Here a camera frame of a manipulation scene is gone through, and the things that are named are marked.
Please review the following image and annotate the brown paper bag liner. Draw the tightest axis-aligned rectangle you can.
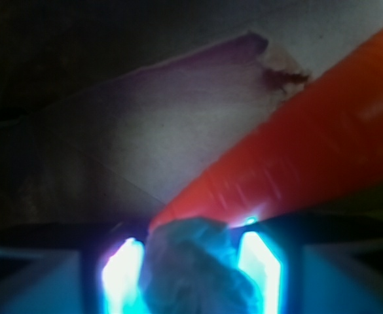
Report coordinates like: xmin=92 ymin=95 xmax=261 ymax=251
xmin=0 ymin=1 xmax=383 ymax=229

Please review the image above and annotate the orange toy carrot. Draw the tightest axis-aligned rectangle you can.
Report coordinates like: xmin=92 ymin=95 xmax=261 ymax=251
xmin=149 ymin=29 xmax=383 ymax=230

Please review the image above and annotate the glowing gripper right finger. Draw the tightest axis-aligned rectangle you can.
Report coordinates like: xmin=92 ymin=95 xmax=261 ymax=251
xmin=238 ymin=225 xmax=302 ymax=313

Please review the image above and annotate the white paper ball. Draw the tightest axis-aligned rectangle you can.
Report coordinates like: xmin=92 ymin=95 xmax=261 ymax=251
xmin=139 ymin=218 xmax=262 ymax=313

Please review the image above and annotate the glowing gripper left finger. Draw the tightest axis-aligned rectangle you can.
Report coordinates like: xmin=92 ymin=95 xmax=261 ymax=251
xmin=79 ymin=234 xmax=146 ymax=314

